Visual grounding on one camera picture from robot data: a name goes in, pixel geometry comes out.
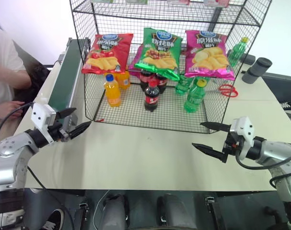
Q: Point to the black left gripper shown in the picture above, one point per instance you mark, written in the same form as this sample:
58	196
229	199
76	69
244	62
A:
60	134

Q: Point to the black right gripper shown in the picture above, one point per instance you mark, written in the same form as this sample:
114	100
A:
232	145

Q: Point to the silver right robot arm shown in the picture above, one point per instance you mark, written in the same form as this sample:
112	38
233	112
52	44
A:
279	153

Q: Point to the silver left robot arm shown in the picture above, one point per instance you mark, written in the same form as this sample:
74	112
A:
13	153

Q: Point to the person's bare forearm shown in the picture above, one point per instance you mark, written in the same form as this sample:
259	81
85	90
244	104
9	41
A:
8	75

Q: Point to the green conveyor belt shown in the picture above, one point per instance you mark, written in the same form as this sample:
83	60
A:
63	76

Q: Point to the person's bare hand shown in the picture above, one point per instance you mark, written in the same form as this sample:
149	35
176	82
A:
14	109

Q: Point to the red zip tie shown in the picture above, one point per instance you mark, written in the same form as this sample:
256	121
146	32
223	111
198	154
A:
99	120

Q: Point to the green soda bottle yellow cap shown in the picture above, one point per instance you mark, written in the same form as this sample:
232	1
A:
194	98
237	51

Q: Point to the orange soda bottle blue cap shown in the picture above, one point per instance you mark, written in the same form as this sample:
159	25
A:
112	92

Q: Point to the grey cylinder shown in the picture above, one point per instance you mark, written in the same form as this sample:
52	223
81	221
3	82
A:
250	77
261	65

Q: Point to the cola bottle red cap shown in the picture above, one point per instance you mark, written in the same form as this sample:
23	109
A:
152	97

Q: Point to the red potato chips bag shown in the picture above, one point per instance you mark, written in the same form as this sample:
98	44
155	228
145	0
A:
107	54

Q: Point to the magenta potato chips bag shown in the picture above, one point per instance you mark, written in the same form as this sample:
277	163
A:
208	55

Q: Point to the black equipment case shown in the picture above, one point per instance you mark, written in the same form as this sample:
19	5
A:
283	88

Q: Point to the person in white shirt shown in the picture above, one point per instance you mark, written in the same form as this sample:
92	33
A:
1	60

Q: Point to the green potato chips bag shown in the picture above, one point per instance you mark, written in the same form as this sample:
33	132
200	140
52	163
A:
159	52

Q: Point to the black white sneaker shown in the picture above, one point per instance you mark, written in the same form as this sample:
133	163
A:
51	219

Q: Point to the pink snack package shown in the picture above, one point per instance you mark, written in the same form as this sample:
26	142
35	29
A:
216	2
178	1

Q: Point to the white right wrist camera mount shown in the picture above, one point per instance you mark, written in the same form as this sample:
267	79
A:
243	131

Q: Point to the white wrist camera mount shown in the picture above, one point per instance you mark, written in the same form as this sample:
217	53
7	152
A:
41	115
243	131

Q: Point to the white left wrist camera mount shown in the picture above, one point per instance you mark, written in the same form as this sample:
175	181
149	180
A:
41	115

